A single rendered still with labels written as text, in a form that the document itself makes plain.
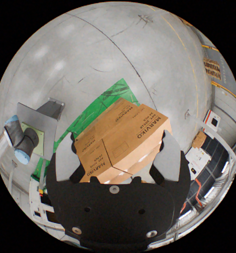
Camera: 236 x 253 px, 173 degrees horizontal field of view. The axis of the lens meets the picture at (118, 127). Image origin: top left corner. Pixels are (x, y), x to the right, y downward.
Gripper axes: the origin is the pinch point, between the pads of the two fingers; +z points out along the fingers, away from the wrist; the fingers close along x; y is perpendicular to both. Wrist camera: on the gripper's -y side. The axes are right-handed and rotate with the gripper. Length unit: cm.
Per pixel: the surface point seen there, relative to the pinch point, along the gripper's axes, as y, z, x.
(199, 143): 313, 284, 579
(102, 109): 35, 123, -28
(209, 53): -424, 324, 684
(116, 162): 50, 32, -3
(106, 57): -49, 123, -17
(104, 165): 56, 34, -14
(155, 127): 26, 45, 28
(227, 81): -265, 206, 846
